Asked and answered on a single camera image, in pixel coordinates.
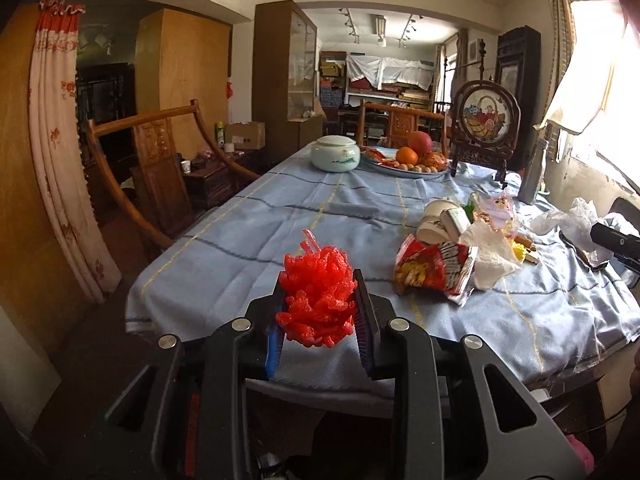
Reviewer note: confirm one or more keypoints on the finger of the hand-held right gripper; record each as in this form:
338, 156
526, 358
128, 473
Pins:
617, 240

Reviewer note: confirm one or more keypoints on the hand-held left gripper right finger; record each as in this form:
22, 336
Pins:
362, 340

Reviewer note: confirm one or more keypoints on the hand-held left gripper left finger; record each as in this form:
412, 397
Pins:
272, 355

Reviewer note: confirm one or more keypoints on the red foam fruit net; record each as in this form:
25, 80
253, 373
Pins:
315, 295

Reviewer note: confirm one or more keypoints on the brown flat case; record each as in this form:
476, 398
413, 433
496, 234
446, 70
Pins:
582, 255

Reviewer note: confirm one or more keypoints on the white plastic bag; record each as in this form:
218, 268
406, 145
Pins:
570, 220

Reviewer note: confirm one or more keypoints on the sausage sticks packet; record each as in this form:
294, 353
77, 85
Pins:
529, 250

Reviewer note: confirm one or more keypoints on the red snack bag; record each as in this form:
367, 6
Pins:
430, 270

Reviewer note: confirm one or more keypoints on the yellow wrapper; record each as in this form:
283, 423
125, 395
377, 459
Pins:
516, 252

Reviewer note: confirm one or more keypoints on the grey metal bottle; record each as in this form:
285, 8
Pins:
532, 175

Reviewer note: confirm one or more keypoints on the clear printed plastic wrapper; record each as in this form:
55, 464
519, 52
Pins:
495, 210

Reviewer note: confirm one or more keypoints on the white paper cup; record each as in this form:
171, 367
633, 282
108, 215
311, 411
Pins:
431, 230
440, 207

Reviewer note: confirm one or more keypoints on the white crumpled tissue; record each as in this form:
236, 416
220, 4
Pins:
487, 255

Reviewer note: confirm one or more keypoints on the blue checked tablecloth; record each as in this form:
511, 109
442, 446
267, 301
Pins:
300, 200

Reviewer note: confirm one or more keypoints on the fruit plate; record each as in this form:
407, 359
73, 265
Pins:
385, 167

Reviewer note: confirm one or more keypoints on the pile of walnuts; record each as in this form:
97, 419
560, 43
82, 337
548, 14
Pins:
410, 167

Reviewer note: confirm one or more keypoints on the round painted table screen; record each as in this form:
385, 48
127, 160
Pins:
482, 117

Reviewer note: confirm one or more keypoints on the low dark wooden cabinet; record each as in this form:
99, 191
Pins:
215, 180

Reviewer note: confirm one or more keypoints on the red candy packets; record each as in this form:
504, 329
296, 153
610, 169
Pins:
379, 156

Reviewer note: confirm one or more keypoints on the white ceramic lidded jar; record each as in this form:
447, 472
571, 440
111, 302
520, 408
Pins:
334, 156

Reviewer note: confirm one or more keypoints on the orange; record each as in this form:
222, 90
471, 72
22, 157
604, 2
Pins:
407, 156

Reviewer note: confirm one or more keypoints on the red apple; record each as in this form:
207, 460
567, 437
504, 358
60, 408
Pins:
421, 142

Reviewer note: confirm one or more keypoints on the small white cup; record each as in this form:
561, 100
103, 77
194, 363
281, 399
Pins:
186, 167

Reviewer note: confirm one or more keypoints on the dark carved cabinet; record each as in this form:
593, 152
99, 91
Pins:
520, 50

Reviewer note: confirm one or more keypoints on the beige window curtain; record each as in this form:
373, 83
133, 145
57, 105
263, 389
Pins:
557, 35

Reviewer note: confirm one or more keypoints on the pink cloth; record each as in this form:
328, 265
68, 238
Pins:
580, 455

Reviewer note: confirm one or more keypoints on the carved wooden armchair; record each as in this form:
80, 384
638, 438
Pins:
155, 160
402, 125

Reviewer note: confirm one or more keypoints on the cardboard box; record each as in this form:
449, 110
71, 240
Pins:
247, 135

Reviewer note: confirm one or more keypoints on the green spray can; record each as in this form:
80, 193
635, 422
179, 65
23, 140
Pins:
220, 135

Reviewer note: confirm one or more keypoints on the storage shelf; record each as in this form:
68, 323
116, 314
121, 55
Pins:
332, 80

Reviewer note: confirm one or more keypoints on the white cover cloth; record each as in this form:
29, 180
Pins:
390, 72

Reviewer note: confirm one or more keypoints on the glass door cabinet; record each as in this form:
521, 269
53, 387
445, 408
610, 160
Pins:
280, 70

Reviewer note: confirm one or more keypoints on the wooden door panel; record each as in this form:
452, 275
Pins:
20, 210

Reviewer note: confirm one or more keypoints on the wooden wardrobe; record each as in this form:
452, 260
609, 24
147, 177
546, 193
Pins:
190, 70

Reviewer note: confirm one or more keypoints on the pink red floral curtain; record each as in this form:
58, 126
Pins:
55, 135

